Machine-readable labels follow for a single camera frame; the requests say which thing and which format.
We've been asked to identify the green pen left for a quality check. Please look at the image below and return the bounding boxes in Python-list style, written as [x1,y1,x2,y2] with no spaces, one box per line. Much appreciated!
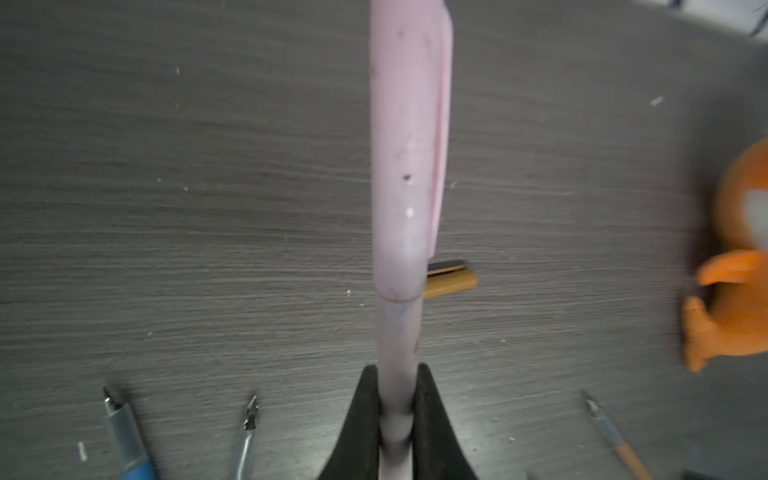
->
[230,394,259,480]

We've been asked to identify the orange pen cap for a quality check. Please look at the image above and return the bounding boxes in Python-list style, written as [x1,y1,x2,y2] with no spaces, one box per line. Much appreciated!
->
[424,260,478,299]

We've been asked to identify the orange shark plush toy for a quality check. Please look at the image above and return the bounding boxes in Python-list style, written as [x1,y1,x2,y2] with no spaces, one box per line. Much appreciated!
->
[682,139,767,372]

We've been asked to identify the pink pen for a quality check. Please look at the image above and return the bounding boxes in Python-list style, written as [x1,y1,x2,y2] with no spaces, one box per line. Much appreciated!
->
[376,297,423,479]

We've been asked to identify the blue pen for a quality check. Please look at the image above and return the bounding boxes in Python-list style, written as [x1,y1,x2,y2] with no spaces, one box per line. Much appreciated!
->
[102,387,158,480]

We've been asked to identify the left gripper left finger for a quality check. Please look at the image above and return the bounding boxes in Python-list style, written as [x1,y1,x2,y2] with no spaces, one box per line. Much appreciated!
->
[318,365,381,480]

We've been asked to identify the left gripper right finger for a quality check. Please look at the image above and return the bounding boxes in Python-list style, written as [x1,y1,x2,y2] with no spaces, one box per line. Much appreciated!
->
[412,363,478,480]

